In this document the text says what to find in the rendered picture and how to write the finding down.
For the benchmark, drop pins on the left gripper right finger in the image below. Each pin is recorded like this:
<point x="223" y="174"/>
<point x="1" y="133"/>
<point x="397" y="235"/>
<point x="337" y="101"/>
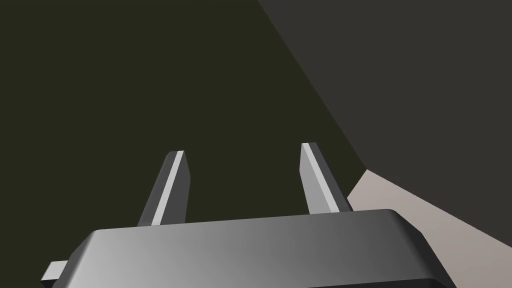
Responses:
<point x="320" y="184"/>

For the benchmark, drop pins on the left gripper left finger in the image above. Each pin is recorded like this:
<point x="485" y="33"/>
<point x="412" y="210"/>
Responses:
<point x="170" y="192"/>

